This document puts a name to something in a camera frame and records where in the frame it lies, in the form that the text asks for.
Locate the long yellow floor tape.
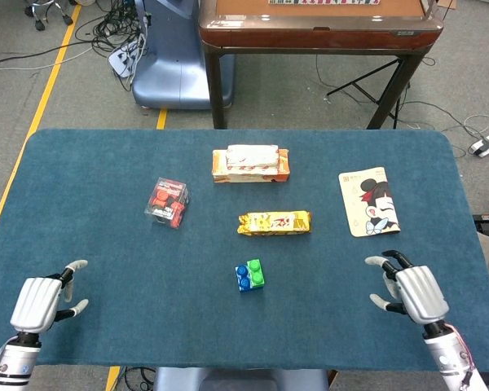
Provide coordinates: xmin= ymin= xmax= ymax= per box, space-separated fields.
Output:
xmin=0 ymin=3 xmax=82 ymax=261

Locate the white wrapped packet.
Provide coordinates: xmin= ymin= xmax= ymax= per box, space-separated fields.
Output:
xmin=225 ymin=143 xmax=280 ymax=171

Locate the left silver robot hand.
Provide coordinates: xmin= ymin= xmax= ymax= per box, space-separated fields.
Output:
xmin=10 ymin=259 xmax=90 ymax=337

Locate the grey robot pedestal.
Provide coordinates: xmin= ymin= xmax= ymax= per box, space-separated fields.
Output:
xmin=152 ymin=367 xmax=330 ymax=391

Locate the green building block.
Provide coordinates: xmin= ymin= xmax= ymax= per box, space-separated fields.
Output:
xmin=246 ymin=258 xmax=267 ymax=288

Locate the brown mahjong table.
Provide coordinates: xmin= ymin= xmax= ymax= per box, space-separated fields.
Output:
xmin=198 ymin=0 xmax=445 ymax=130

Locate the white floor cable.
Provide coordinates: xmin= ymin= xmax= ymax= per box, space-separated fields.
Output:
xmin=0 ymin=46 xmax=95 ymax=75

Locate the blue felt table cover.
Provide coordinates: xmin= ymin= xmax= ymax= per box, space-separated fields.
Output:
xmin=0 ymin=129 xmax=489 ymax=374

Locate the white power strip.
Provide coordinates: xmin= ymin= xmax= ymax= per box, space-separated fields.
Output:
xmin=467 ymin=130 xmax=489 ymax=158
xmin=108 ymin=42 xmax=146 ymax=78

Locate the orange and white carton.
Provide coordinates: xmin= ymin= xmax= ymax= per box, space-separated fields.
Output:
xmin=211 ymin=148 xmax=291 ymax=184

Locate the black cable bundle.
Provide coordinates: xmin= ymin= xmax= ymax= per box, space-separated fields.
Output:
xmin=75 ymin=0 xmax=148 ymax=93

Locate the yellow snack packet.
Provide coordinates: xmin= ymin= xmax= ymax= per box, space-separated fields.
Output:
xmin=236 ymin=209 xmax=313 ymax=238

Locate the blue building block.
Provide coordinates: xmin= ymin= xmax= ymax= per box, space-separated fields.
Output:
xmin=234 ymin=264 xmax=266 ymax=294

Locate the clear box with red parts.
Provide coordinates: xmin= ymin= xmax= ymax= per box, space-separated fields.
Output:
xmin=143 ymin=176 xmax=191 ymax=231

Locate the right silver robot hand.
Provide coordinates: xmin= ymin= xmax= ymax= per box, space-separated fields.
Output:
xmin=364 ymin=249 xmax=450 ymax=327

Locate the cartoon girl card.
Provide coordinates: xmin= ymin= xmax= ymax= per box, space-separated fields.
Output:
xmin=337 ymin=165 xmax=402 ymax=238

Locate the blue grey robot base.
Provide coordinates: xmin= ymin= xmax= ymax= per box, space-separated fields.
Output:
xmin=131 ymin=0 xmax=236 ymax=111

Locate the wheeled stool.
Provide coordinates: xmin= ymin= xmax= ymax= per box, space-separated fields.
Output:
xmin=24 ymin=0 xmax=74 ymax=33

